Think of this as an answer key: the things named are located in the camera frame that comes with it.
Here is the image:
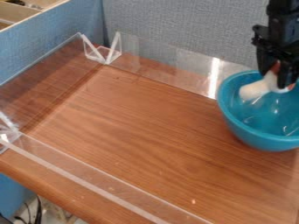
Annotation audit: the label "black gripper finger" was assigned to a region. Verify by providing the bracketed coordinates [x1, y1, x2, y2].
[276, 59, 299, 89]
[256, 46, 278, 75]

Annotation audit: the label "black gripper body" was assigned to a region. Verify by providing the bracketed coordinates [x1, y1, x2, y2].
[252, 24, 299, 63]

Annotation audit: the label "white brown toy mushroom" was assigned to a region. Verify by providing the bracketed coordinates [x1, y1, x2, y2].
[238, 61, 294, 101]

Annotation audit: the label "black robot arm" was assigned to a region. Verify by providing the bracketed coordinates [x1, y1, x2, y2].
[252, 0, 299, 90]

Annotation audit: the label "blue plastic bowl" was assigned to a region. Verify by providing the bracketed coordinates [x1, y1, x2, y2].
[217, 71, 299, 152]

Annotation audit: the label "clear acrylic front barrier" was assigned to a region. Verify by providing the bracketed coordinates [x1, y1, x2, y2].
[0, 111, 212, 224]

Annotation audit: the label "clear acrylic corner bracket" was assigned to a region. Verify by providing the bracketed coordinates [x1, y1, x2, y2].
[78, 31, 122, 65]

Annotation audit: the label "black floor cables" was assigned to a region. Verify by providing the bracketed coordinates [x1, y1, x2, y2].
[0, 195, 44, 224]

